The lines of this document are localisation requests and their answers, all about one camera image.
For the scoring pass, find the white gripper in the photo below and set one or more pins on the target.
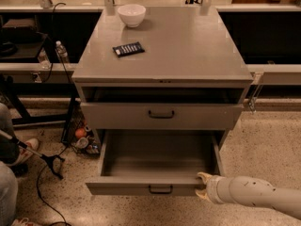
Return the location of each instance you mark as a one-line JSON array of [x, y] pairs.
[[212, 188]]

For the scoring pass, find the grey drawer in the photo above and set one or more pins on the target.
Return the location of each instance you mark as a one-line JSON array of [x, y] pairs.
[[155, 162], [161, 116]]

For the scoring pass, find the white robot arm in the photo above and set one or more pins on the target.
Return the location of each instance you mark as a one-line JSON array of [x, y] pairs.
[[251, 192]]

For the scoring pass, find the grey drawer cabinet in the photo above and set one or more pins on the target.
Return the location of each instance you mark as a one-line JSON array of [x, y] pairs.
[[189, 58]]

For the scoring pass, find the grey top drawer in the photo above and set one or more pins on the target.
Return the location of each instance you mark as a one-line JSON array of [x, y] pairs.
[[161, 116]]

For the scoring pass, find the basket of small items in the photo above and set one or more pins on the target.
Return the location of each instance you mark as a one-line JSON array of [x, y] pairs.
[[79, 136]]

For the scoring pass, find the black snack packet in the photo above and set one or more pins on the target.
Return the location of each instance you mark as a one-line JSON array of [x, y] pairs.
[[128, 49]]

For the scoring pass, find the black grabber tool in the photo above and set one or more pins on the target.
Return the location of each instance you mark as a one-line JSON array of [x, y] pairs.
[[53, 162]]

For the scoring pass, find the white orange sneaker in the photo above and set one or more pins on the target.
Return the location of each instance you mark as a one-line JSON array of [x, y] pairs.
[[24, 154]]

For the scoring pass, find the white bowl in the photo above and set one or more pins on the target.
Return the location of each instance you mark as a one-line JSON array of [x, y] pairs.
[[132, 15]]

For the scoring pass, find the clear water bottle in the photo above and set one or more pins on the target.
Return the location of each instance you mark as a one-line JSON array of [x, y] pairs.
[[61, 52]]

